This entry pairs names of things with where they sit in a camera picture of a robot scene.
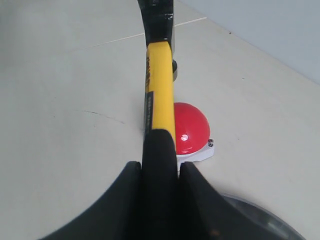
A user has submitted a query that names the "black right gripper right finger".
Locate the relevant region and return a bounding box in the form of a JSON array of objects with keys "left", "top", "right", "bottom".
[{"left": 179, "top": 162, "right": 284, "bottom": 240}]

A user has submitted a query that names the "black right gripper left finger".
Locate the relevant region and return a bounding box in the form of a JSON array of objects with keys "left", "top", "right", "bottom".
[{"left": 43, "top": 161, "right": 141, "bottom": 240}]

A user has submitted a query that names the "yellow black claw hammer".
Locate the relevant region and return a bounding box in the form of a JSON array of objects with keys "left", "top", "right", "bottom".
[{"left": 138, "top": 0, "right": 178, "bottom": 240}]

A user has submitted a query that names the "red dome push button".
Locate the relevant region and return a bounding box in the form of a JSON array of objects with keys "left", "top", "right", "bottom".
[{"left": 174, "top": 102, "right": 215, "bottom": 166}]

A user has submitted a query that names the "round steel plate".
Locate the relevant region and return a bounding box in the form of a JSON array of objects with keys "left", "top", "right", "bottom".
[{"left": 220, "top": 193, "right": 305, "bottom": 240}]

